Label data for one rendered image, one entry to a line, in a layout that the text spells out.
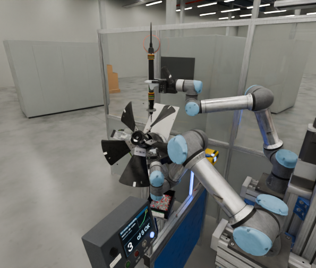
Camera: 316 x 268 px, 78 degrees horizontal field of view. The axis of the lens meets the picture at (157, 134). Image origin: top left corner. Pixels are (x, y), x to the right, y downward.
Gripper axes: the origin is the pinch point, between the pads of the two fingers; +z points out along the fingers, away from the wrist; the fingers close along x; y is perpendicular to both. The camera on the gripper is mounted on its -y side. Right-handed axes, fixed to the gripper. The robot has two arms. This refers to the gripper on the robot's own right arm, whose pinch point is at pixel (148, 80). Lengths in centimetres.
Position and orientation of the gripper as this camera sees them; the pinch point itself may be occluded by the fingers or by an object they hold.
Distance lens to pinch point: 135.3
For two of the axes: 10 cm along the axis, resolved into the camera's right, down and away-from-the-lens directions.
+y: -0.1, 9.2, 3.9
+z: -9.2, -1.6, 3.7
